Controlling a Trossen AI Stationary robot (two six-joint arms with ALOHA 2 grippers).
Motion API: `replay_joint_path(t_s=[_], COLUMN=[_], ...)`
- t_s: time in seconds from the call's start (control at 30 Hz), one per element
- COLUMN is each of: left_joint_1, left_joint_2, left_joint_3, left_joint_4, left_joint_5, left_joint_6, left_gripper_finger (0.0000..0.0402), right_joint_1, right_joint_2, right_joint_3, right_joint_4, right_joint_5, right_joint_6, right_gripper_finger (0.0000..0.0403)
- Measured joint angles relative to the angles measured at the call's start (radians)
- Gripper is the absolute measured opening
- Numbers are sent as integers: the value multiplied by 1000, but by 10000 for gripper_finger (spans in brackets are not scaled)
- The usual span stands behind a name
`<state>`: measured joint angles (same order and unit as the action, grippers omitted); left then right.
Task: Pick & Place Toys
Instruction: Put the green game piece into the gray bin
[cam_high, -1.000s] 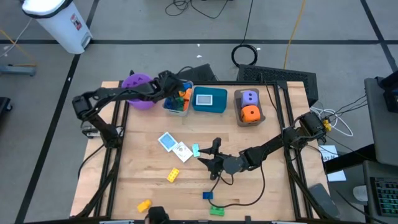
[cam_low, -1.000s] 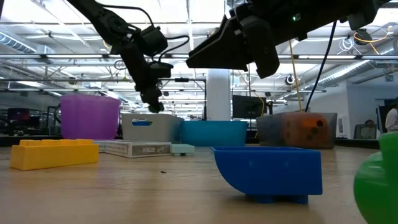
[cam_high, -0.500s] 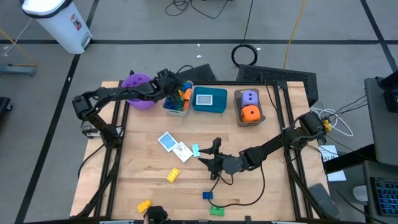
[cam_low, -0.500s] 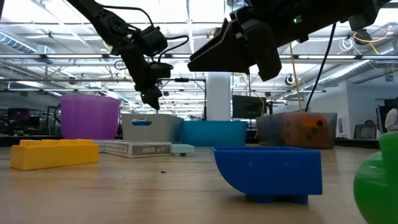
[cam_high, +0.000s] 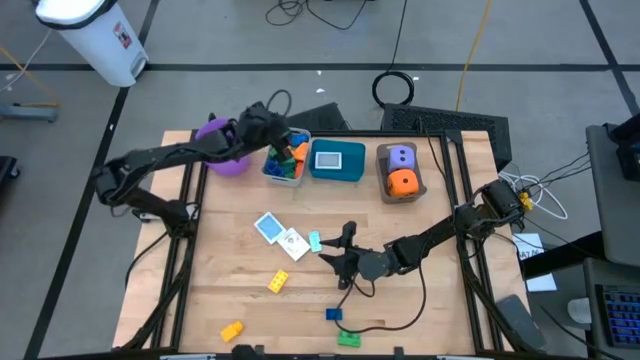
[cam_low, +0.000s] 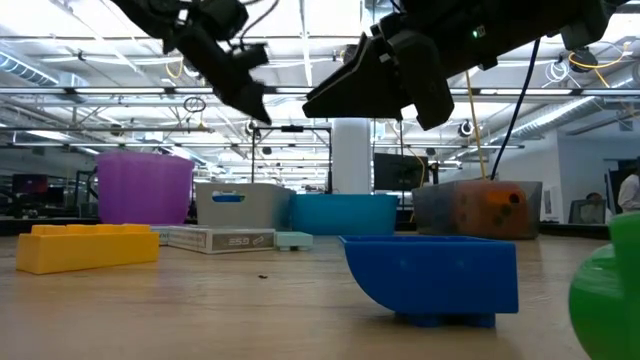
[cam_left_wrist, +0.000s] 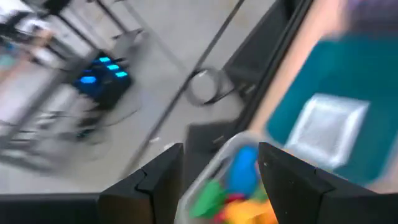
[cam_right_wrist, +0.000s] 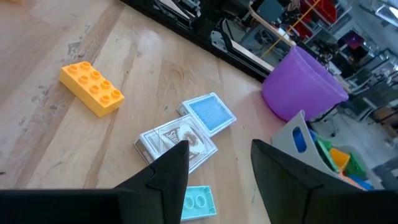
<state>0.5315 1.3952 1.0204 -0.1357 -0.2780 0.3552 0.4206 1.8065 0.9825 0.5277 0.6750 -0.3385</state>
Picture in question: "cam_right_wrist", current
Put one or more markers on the small green brick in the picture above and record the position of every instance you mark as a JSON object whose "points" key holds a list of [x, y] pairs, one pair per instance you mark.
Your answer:
{"points": [[325, 152]]}

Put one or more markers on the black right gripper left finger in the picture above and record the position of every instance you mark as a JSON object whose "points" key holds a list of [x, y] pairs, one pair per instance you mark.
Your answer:
{"points": [[155, 199]]}

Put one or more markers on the pale cyan brick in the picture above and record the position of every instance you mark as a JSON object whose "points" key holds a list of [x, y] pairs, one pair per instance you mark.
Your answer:
{"points": [[199, 203]]}

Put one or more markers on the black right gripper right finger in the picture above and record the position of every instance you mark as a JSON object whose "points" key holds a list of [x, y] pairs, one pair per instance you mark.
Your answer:
{"points": [[295, 199]]}

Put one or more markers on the light blue card box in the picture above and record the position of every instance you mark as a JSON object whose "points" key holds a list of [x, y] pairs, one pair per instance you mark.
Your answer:
{"points": [[211, 113]]}

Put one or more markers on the light gray storage bin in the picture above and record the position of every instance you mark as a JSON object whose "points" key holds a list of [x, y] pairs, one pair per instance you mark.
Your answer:
{"points": [[283, 140]]}

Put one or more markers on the purple plastic bucket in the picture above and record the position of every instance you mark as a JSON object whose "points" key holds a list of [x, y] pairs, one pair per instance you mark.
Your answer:
{"points": [[301, 87]]}

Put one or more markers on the orange brick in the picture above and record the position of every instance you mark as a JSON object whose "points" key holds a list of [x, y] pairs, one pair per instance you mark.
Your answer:
{"points": [[349, 180]]}

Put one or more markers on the white playing card box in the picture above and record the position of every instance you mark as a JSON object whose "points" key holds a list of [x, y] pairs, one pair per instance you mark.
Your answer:
{"points": [[161, 133]]}

